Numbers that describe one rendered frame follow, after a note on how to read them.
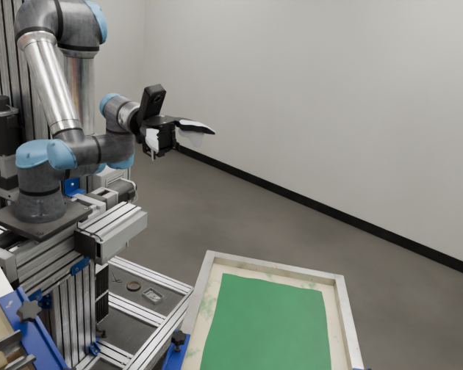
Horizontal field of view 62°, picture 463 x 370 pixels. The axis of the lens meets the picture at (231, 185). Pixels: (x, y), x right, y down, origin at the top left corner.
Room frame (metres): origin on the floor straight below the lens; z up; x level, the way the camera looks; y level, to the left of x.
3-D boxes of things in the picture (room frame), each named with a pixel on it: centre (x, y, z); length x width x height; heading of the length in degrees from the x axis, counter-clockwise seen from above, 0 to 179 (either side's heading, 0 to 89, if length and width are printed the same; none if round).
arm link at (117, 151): (0.97, 0.33, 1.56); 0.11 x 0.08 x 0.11; 136
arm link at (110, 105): (0.98, 0.32, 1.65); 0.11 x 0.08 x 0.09; 46
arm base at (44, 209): (1.07, 0.60, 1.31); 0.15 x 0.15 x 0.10
